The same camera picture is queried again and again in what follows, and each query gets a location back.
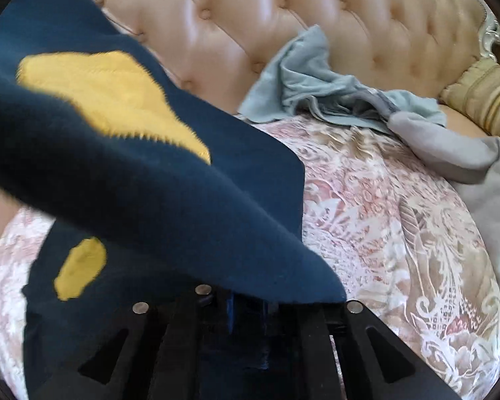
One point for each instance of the pink tufted leather sofa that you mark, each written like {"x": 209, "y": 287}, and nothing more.
{"x": 254, "y": 21}

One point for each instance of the striped gold cushion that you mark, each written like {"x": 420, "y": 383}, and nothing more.
{"x": 487, "y": 96}

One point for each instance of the light blue garment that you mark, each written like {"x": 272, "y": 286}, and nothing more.
{"x": 308, "y": 79}

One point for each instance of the navy sweatshirt with yellow letters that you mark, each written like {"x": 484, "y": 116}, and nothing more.
{"x": 150, "y": 200}

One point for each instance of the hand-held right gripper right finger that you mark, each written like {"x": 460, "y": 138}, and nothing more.
{"x": 312, "y": 341}

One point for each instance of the pink floral sofa blanket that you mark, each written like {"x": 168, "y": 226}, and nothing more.
{"x": 383, "y": 225}

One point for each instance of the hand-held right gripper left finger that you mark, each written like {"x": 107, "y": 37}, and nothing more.
{"x": 187, "y": 325}

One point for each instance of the grey garment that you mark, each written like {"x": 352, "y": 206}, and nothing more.
{"x": 475, "y": 162}

